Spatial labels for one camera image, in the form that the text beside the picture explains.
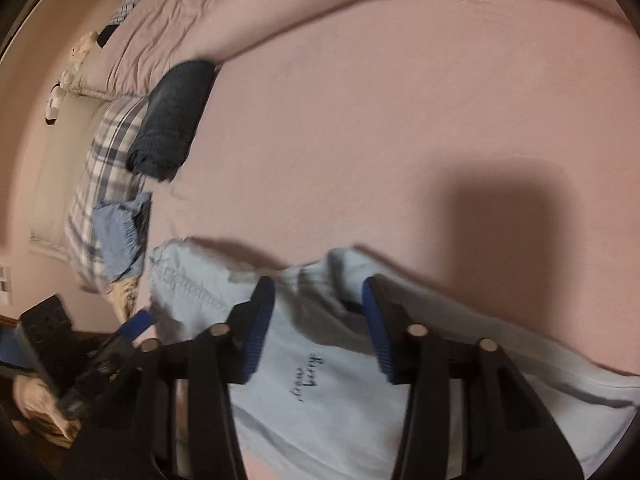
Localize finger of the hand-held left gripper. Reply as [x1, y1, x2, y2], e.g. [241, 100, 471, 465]
[87, 309, 156, 376]

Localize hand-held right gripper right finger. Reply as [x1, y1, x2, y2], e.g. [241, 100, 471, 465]
[361, 276, 583, 480]

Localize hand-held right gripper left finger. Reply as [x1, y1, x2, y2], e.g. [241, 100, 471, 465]
[75, 277, 277, 480]

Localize light blue denim pants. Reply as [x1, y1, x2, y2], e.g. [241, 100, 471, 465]
[147, 240, 640, 480]

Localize dark blue folded pants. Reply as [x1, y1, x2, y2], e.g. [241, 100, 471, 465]
[125, 60, 217, 183]

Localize person's left hand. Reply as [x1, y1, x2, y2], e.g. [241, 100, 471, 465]
[11, 374, 82, 447]

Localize blue frayed denim cloth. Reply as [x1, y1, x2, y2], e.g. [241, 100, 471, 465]
[94, 191, 152, 283]

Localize plaid pillow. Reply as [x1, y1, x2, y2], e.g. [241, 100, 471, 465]
[65, 95, 151, 292]

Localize pink bed sheet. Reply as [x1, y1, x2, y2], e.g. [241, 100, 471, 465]
[115, 0, 640, 480]

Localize black and white plush toy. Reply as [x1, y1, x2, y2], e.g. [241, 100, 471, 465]
[42, 80, 76, 126]

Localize blue patterned pillow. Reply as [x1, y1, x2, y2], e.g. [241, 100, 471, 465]
[106, 0, 162, 29]

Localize pink duvet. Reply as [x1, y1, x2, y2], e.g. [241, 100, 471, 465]
[80, 0, 640, 103]

